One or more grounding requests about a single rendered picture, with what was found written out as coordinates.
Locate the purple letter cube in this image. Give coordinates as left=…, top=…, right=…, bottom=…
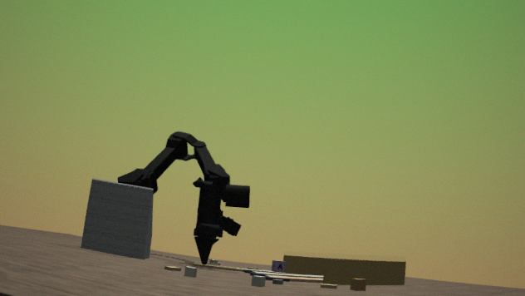
left=271, top=260, right=287, bottom=273

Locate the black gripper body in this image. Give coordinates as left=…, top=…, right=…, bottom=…
left=194, top=203, right=223, bottom=239

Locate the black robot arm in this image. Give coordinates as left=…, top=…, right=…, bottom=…
left=117, top=131, right=250, bottom=236

